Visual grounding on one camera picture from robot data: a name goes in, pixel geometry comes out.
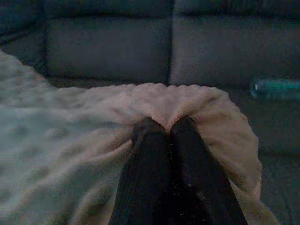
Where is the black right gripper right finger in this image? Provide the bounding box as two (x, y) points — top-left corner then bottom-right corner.
(169, 116), (248, 225)

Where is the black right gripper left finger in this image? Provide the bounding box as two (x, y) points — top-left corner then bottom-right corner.
(109, 116), (179, 225)

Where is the beige fabric pillow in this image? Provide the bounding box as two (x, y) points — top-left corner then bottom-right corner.
(0, 50), (280, 225)

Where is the dark sofa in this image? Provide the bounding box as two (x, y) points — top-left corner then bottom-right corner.
(0, 0), (300, 225)

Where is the teal plastic bottle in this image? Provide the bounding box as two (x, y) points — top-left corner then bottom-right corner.
(249, 78), (300, 102)

